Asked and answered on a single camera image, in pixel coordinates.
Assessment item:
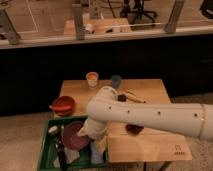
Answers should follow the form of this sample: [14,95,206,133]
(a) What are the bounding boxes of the black office chair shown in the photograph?
[120,0,157,24]

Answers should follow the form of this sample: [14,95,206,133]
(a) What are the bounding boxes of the background wooden table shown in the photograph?
[64,18,131,36]

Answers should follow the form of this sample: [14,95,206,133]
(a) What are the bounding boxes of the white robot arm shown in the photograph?
[77,86,213,142]

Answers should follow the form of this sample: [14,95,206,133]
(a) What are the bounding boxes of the red bowl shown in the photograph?
[49,96,75,116]

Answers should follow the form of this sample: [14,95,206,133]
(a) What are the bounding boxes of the grey towel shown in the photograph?
[53,148,80,169]

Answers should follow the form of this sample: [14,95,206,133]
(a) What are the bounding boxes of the orange white cup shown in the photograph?
[86,72,99,88]

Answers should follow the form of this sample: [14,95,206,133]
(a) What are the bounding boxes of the green plastic bin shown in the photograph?
[37,116,108,171]

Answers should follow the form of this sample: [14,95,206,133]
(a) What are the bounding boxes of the black handled dish brush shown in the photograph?
[48,126,67,171]

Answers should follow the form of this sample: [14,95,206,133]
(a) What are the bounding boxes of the blue cup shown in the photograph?
[110,75,122,89]

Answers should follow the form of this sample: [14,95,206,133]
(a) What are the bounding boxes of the purple bowl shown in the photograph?
[62,121,90,151]

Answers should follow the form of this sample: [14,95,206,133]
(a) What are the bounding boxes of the blue-grey sponge cloth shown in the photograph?
[90,142,104,164]

